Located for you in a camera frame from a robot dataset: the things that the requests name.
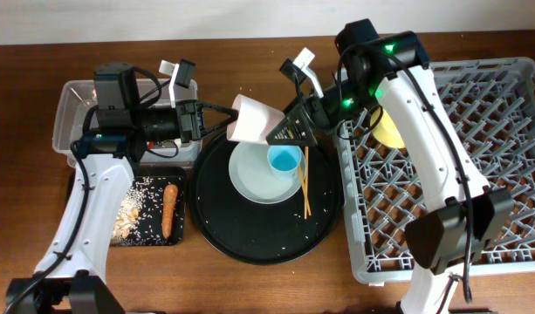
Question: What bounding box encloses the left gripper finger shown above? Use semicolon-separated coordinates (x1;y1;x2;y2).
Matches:
202;115;237;138
198;101;238;119

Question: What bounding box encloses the pink cup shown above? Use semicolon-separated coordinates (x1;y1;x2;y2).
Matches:
227;94;285;145

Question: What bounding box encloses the blue cup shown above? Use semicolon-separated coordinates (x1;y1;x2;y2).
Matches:
267;146;303;179

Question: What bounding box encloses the orange carrot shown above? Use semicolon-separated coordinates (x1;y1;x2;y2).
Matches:
161;184;179;239

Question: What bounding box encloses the yellow bowl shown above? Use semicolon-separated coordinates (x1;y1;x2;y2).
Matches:
370;107;405;149

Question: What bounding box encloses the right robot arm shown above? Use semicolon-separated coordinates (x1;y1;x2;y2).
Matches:
266;19;514;313

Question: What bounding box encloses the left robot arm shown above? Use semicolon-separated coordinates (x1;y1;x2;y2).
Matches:
5;59;238;313

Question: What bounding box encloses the grey dishwasher rack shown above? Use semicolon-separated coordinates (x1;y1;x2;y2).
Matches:
335;58;535;285

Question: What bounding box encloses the wooden chopstick left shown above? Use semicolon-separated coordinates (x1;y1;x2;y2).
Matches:
298;166;311;220

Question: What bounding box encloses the grey plate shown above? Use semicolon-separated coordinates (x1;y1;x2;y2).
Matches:
229;142;301;205

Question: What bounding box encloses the black rectangular tray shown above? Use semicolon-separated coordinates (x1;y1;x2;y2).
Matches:
65;166;189;249

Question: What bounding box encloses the round black serving tray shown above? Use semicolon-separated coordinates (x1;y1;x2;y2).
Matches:
189;132;343;265

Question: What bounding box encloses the clear plastic bin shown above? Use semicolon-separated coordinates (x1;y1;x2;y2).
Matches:
52;78;202;168

